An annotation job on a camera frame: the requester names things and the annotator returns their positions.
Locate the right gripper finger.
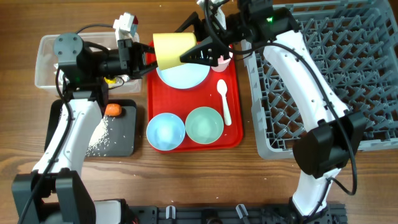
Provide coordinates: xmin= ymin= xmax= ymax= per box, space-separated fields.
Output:
xmin=180 ymin=37 xmax=230 ymax=67
xmin=175 ymin=12 xmax=201 ymax=33

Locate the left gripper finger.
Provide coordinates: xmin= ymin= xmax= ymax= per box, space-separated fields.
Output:
xmin=136 ymin=61 xmax=158 ymax=78
xmin=136 ymin=42 xmax=155 ymax=55

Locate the pink white cup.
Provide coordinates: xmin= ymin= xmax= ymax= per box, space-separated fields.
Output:
xmin=211 ymin=52 xmax=233 ymax=72

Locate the yellow plastic cup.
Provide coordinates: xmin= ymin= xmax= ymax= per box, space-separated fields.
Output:
xmin=153 ymin=32 xmax=197 ymax=70

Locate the yellow snack wrapper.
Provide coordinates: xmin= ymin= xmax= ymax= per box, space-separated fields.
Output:
xmin=104 ymin=77 xmax=124 ymax=85

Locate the orange carrot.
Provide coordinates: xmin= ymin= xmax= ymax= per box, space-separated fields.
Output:
xmin=104 ymin=103 xmax=123 ymax=117

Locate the light blue bowl with rice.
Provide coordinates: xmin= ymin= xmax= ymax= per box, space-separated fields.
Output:
xmin=146 ymin=113 xmax=185 ymax=152

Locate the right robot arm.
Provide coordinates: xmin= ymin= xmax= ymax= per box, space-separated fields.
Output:
xmin=179 ymin=1 xmax=366 ymax=223

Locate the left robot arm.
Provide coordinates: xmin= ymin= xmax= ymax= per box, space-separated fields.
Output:
xmin=12 ymin=32 xmax=157 ymax=223

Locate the gray dishwasher rack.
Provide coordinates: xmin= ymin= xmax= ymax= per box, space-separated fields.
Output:
xmin=244 ymin=1 xmax=397 ymax=159

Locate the light blue plate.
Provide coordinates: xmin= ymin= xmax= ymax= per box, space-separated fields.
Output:
xmin=156 ymin=63 xmax=210 ymax=90

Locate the white plastic spoon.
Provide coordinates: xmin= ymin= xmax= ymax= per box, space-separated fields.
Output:
xmin=216 ymin=79 xmax=232 ymax=126

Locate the red serving tray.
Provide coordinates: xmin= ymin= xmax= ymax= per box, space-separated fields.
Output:
xmin=146 ymin=40 xmax=244 ymax=153

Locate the black rectangular tray bin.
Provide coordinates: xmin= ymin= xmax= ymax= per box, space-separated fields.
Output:
xmin=44 ymin=99 xmax=138 ymax=158

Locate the white rice pile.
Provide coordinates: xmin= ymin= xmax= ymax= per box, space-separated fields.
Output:
xmin=86 ymin=116 xmax=109 ymax=157

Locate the clear plastic storage bin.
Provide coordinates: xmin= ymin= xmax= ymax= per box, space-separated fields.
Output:
xmin=35 ymin=32 xmax=142 ymax=96

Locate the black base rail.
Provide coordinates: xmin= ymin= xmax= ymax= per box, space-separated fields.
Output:
xmin=124 ymin=203 xmax=346 ymax=224

